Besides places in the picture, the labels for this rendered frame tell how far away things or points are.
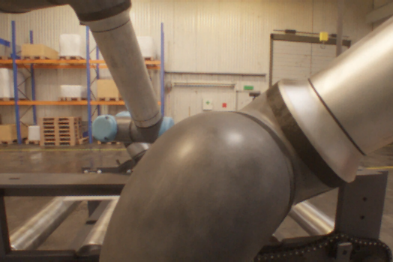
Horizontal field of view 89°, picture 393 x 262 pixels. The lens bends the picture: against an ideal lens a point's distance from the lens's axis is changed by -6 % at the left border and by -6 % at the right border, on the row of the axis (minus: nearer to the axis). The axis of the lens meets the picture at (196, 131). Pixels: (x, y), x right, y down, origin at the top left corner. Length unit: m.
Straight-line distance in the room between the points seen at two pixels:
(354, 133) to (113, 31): 0.37
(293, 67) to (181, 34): 5.39
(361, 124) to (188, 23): 10.17
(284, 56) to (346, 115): 10.92
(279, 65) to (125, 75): 10.55
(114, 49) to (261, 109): 0.30
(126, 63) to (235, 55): 9.89
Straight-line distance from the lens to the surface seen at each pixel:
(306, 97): 0.19
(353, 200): 0.86
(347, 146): 0.20
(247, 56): 10.43
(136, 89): 0.47
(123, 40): 0.42
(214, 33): 10.32
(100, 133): 0.62
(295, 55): 11.39
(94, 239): 0.85
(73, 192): 0.70
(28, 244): 0.99
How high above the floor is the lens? 1.35
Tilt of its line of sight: 6 degrees down
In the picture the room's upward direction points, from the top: 1 degrees clockwise
